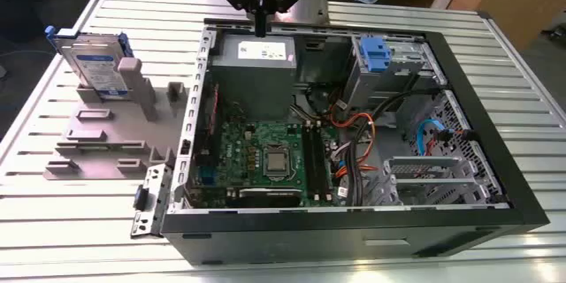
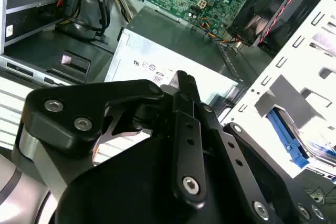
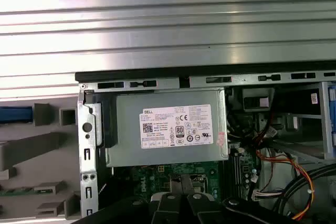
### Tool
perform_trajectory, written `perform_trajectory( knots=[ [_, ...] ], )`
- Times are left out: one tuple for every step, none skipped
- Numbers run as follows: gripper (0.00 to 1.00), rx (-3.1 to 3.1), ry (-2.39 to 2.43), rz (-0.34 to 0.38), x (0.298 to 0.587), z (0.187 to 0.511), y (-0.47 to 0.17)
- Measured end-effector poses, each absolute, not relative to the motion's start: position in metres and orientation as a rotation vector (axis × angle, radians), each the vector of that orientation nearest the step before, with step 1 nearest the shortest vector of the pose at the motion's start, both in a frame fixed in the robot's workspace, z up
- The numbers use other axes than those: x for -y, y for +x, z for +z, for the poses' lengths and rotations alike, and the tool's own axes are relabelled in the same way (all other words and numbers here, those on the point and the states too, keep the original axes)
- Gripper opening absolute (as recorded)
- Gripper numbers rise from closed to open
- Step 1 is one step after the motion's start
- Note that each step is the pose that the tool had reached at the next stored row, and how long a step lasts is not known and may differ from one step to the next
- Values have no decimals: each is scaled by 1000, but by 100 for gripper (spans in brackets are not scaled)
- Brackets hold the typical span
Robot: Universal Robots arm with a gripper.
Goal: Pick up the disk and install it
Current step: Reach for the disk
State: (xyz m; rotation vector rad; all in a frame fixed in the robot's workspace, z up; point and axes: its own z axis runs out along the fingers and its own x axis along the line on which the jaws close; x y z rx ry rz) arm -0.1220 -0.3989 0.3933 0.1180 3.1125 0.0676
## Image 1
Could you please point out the grey parts rack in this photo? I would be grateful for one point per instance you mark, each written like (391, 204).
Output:
(123, 124)

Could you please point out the brown wooden cabinet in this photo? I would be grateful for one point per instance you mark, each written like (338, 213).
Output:
(522, 4)

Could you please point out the black CPU socket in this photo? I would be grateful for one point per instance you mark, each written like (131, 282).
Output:
(278, 146)

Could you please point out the green motherboard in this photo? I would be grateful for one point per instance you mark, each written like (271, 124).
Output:
(239, 137)

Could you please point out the blue VGA port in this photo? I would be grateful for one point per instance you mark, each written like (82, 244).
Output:
(140, 197)

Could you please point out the grey power supply unit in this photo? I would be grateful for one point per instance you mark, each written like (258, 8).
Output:
(253, 90)

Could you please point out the silver CPU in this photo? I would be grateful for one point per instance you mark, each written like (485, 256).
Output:
(277, 162)

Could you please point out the black graphics card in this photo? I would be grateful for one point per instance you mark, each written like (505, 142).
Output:
(265, 197)

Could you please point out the black chair base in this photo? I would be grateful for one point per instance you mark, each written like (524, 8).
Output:
(557, 32)

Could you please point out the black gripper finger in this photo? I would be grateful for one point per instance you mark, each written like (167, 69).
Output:
(241, 4)
(283, 3)

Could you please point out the hard disk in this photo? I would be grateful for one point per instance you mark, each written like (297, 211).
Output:
(92, 64)

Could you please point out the blue drive latch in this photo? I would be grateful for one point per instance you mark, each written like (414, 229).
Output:
(375, 54)

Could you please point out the black open PC case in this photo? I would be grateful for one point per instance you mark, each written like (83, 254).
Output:
(310, 236)

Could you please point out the black RAM slot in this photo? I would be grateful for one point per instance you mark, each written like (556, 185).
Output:
(311, 160)
(323, 163)

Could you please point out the metal disk bay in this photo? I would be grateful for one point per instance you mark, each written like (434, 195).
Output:
(425, 181)

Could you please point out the metal optical drive cage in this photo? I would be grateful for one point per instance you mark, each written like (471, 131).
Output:
(375, 84)

